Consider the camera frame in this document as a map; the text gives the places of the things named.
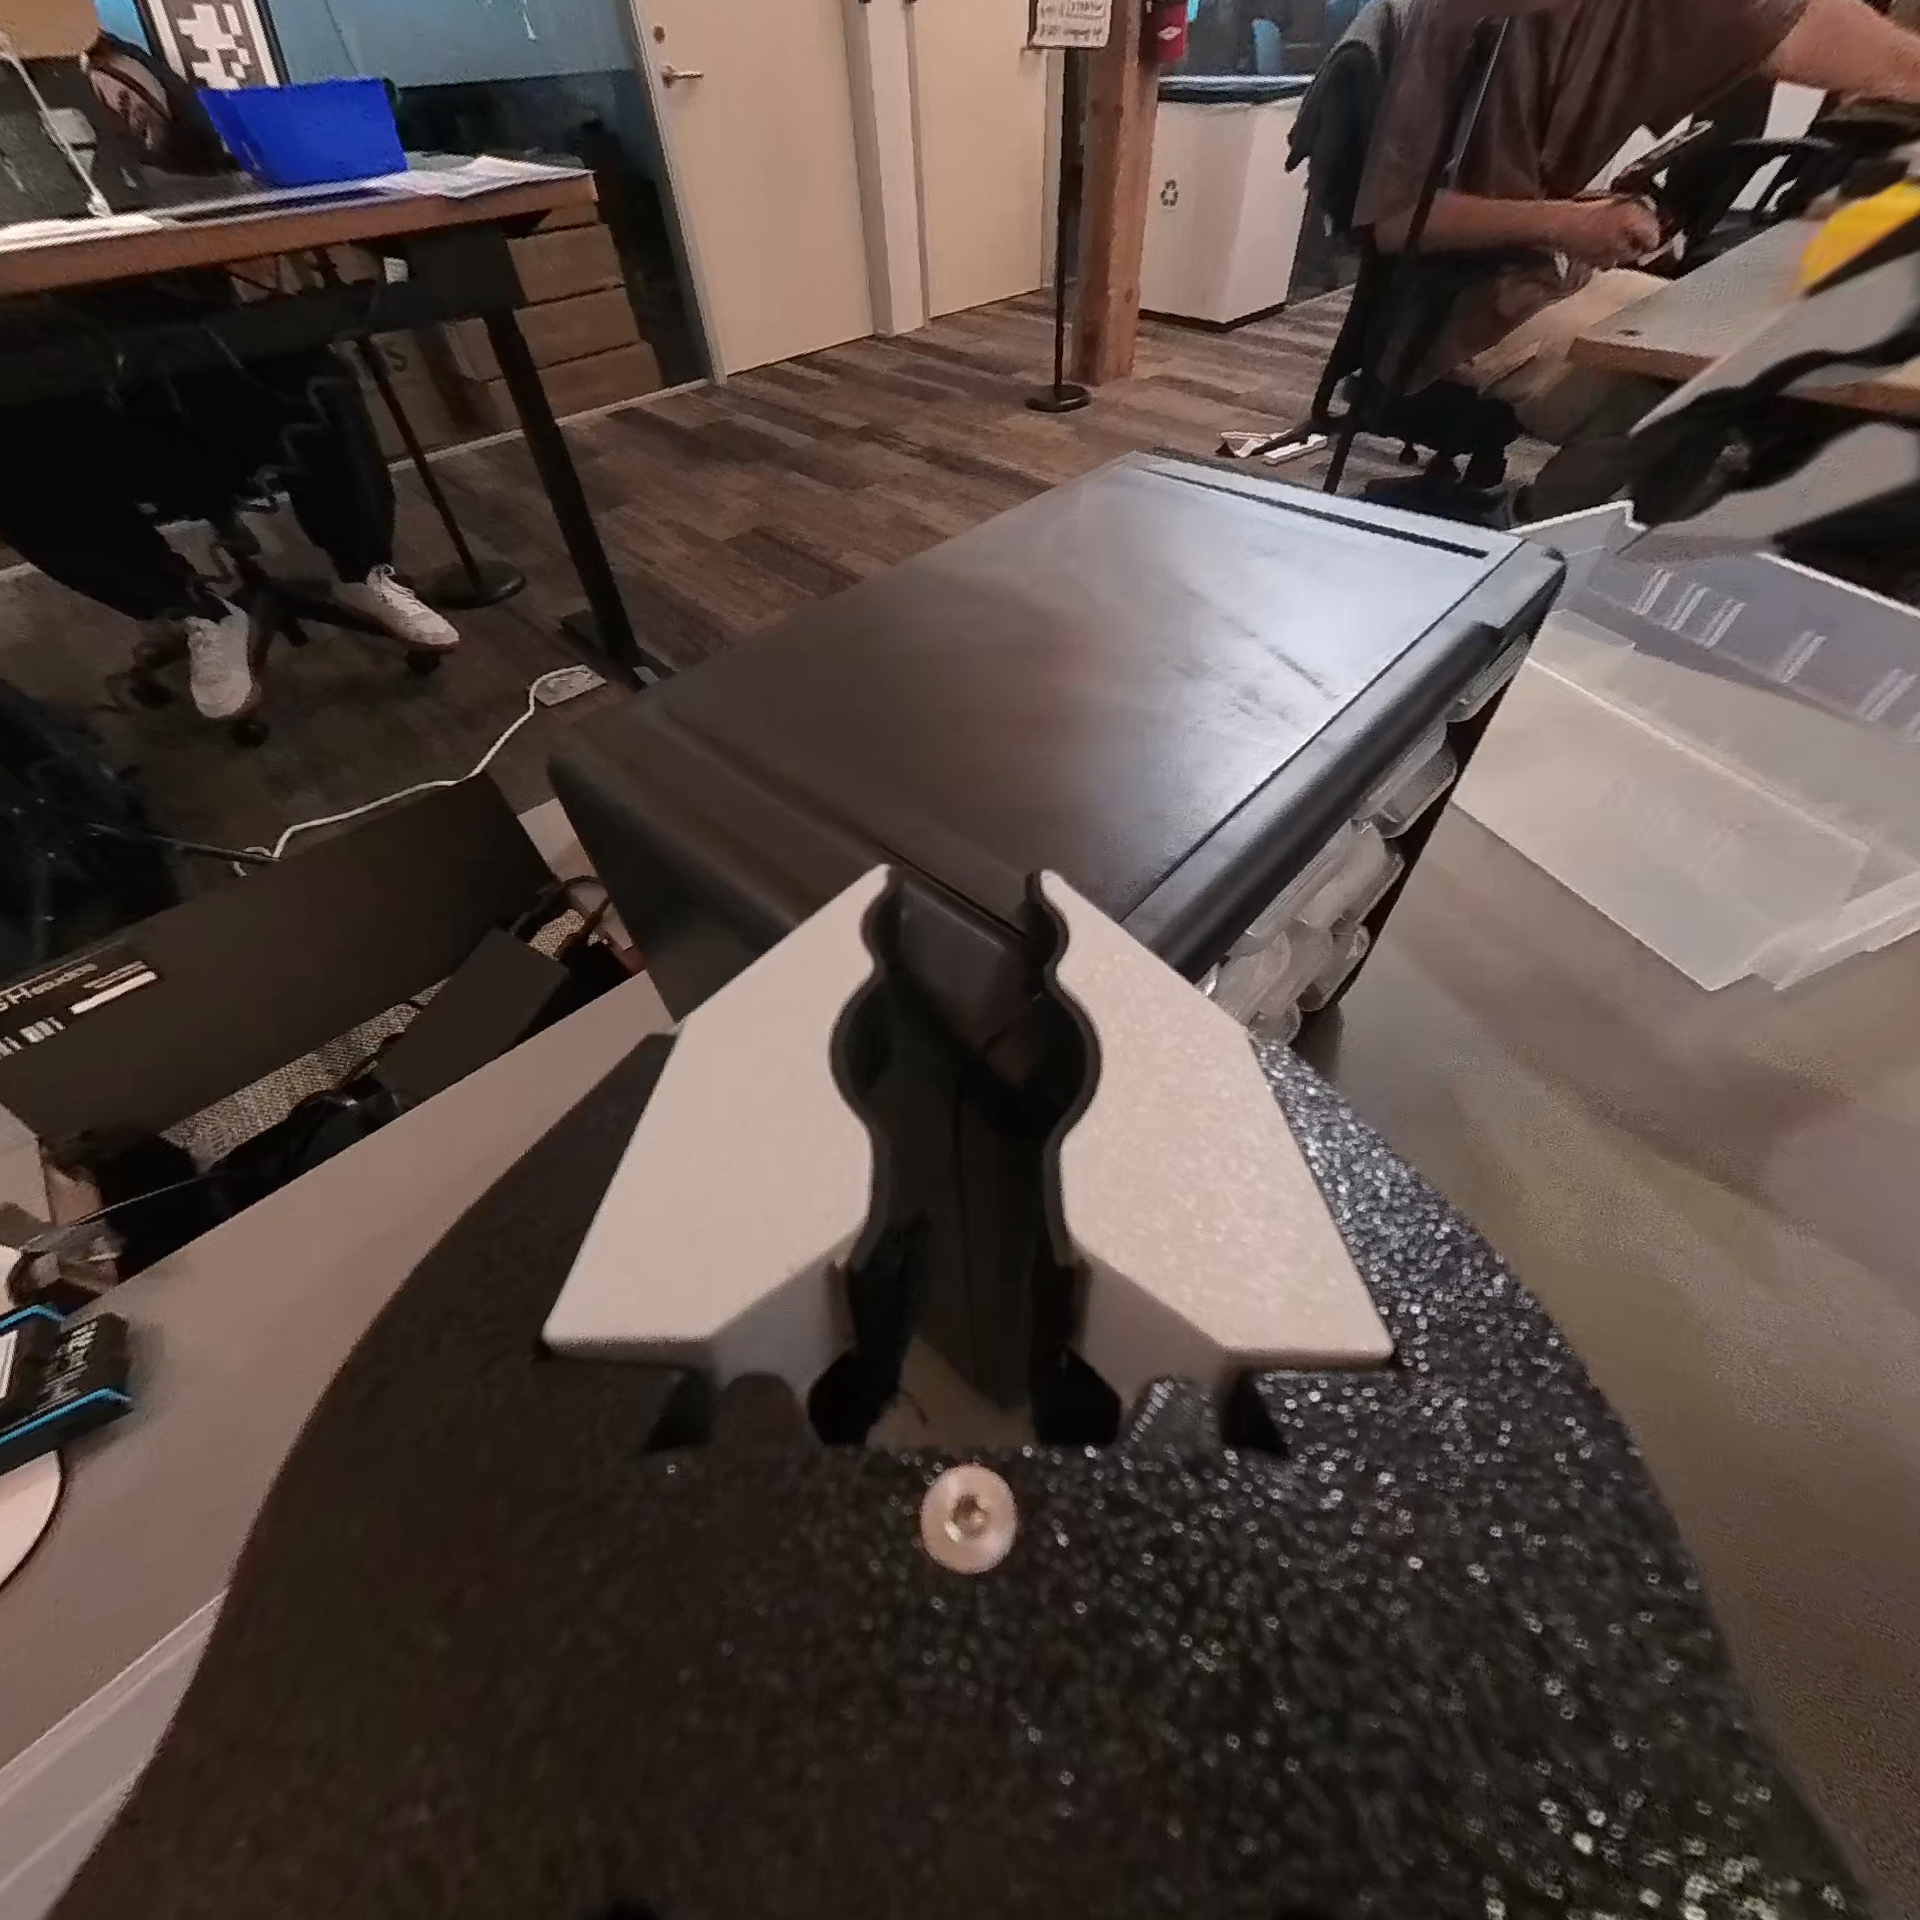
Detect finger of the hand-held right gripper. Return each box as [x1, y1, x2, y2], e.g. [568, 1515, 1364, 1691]
[1623, 299, 1920, 452]
[1614, 405, 1920, 569]

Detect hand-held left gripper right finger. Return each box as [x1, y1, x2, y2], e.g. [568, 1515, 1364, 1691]
[1023, 867, 1401, 1444]

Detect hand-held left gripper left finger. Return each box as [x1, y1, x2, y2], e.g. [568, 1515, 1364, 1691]
[544, 864, 908, 1444]

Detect large clear plastic bin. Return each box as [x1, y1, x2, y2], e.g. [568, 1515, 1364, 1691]
[1444, 499, 1920, 995]

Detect set of clear cabinet drawers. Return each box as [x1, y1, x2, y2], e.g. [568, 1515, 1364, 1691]
[1199, 632, 1520, 1051]

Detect black drawer cabinet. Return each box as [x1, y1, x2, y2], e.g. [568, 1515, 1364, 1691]
[546, 451, 1570, 1412]

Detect black chair with jacket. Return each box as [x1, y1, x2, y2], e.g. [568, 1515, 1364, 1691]
[1286, 17, 1525, 489]

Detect black cardboard box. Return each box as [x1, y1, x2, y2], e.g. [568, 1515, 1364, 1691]
[0, 778, 578, 1151]

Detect white recycling bin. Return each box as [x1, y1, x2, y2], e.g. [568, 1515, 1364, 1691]
[1136, 72, 1318, 330]

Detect black and blue device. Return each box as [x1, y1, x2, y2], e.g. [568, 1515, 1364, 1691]
[0, 1303, 136, 1479]

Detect wooden pillar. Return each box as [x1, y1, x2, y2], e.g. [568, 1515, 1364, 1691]
[1071, 0, 1167, 389]

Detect pole sign stand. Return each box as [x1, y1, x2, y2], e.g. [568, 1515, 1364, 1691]
[1023, 0, 1114, 417]

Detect white round disc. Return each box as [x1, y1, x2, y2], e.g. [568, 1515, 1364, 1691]
[0, 1451, 68, 1588]

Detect stacked cardboard boxes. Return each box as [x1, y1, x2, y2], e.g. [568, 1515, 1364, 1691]
[367, 194, 665, 459]

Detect white double door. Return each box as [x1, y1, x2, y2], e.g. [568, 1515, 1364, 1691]
[630, 0, 1055, 384]

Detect white paper sheets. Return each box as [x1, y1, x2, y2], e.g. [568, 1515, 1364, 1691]
[0, 152, 590, 249]

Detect wooden desk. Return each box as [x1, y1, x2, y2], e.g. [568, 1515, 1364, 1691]
[0, 152, 680, 689]

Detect blue bin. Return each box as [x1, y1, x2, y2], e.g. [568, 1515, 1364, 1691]
[193, 80, 410, 193]

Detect black white tag sign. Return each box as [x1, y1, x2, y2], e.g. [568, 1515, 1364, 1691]
[138, 0, 290, 97]

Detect white power strip cable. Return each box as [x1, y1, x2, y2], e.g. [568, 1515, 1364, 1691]
[269, 663, 613, 869]

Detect black tangled cables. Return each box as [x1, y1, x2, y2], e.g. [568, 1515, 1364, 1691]
[0, 1080, 406, 1308]

